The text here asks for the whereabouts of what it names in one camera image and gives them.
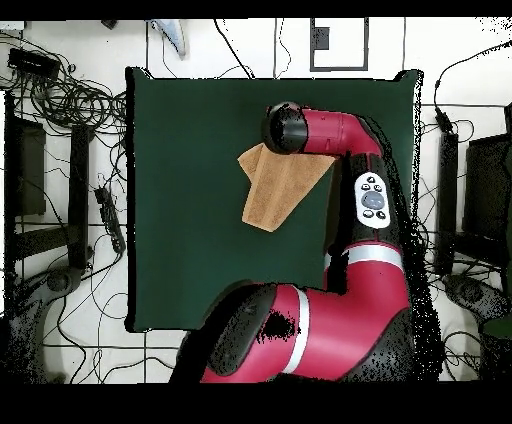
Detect long black cable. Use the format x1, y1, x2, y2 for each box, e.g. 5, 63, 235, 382
212, 18, 256, 80

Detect black cable with adapter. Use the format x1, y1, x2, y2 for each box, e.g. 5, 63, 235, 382
432, 38, 512, 134

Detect tangled black cables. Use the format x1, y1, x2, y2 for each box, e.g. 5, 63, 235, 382
0, 31, 129, 137

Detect tan terry towel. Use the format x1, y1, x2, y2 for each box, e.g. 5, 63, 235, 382
236, 142, 337, 233

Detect grey stand base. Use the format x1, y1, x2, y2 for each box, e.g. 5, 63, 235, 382
7, 265, 87, 383
441, 273, 509, 321

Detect pale blue curved object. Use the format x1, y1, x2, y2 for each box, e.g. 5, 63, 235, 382
150, 18, 188, 61

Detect black bar stand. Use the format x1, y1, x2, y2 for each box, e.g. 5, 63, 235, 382
434, 131, 460, 277
13, 124, 95, 271

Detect dark green object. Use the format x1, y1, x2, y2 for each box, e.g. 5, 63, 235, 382
479, 315, 512, 341

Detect dark flat panel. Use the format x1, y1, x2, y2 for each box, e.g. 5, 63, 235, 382
462, 133, 512, 241
5, 115, 48, 218

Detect grey rectangular floor frame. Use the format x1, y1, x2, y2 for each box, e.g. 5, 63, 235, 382
309, 17, 370, 73

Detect dark green table cloth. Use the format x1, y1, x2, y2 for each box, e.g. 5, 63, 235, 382
124, 66, 424, 335

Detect black power strip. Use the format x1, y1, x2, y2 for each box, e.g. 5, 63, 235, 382
94, 186, 128, 254

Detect black box device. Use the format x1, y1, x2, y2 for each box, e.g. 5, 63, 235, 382
6, 46, 62, 80

